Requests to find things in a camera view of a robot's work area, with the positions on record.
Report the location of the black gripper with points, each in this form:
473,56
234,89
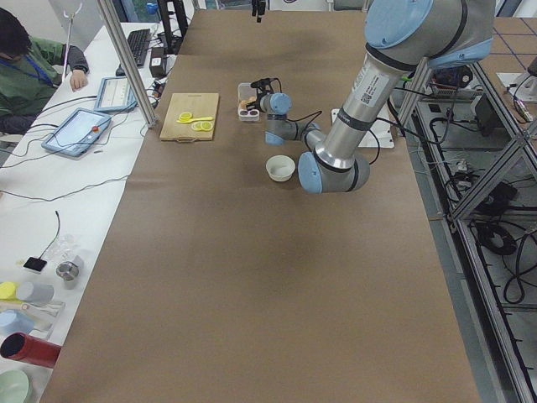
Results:
254,103
258,6

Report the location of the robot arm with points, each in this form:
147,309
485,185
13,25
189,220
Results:
399,35

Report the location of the clear plastic egg box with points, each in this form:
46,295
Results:
246,98

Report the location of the black box with label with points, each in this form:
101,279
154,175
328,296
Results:
158,62

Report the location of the bamboo cutting board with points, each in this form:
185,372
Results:
200,105

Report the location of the lemon slice top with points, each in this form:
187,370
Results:
206,126

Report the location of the yellow plastic knife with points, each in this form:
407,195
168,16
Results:
203,119

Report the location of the white ceramic bowl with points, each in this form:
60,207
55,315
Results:
280,168

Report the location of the lemon slice single left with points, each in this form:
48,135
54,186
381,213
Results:
185,117

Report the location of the black keyboard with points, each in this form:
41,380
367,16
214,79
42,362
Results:
138,42

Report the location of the teach pendant far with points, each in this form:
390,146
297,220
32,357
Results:
115,95

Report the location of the teach pendant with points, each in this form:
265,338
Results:
77,133
115,95

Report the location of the teach pendant near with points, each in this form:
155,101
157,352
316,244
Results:
77,133

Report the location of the seated person green jacket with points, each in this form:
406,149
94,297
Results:
28,73

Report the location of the steel cup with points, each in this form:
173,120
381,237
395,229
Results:
69,271

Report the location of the small black pad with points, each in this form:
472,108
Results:
35,264

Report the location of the grey cup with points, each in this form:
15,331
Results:
35,293

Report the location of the yellow cup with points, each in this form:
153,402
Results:
8,291

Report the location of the red bottle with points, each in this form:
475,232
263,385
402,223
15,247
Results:
30,350

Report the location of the light green bowl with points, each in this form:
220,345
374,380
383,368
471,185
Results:
15,387

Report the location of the aluminium frame post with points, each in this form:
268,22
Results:
126,60

